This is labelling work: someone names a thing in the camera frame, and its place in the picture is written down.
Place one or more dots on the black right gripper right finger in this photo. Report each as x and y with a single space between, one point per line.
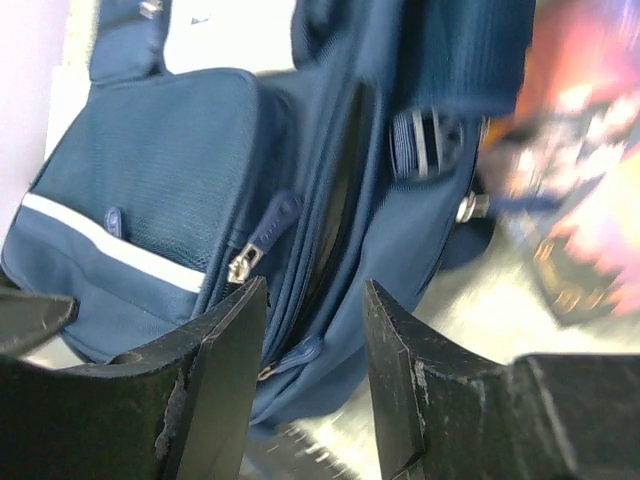
444 412

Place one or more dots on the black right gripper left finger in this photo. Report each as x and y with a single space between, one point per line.
175 408

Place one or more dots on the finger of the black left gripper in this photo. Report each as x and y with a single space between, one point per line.
29 320

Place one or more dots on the navy blue student backpack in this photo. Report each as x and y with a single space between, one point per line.
168 190

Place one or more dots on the Jane Eyre blue book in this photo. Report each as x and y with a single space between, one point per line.
563 171

